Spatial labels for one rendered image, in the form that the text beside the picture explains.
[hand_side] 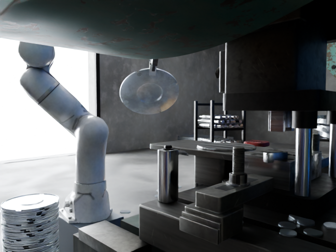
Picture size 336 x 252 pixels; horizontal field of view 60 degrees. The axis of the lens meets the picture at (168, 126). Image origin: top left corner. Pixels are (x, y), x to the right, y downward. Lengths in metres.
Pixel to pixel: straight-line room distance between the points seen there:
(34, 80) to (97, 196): 0.46
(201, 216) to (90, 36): 0.25
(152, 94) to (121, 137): 4.58
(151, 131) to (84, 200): 5.44
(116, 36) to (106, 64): 5.59
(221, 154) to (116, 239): 0.24
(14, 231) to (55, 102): 0.88
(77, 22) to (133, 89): 1.20
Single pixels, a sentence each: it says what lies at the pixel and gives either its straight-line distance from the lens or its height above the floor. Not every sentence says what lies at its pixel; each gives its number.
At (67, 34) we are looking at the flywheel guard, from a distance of 0.25.
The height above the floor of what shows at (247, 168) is 0.76.
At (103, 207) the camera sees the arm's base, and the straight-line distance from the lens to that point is 1.16.
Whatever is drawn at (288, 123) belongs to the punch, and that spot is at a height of 0.84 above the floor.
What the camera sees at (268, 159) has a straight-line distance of 0.50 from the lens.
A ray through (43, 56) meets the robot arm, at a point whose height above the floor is 1.03.
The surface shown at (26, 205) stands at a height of 0.35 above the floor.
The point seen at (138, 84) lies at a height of 0.98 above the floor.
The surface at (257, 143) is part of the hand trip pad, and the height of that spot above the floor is 0.76.
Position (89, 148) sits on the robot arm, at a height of 0.72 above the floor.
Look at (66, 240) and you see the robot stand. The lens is 1.22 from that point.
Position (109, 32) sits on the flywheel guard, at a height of 0.92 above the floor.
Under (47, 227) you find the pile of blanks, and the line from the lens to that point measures 1.76.
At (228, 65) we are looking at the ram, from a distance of 0.55.
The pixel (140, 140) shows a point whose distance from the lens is 6.32.
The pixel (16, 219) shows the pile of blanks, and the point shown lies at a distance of 1.72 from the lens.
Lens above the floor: 0.86
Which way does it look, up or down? 3 degrees down
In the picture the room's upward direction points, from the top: straight up
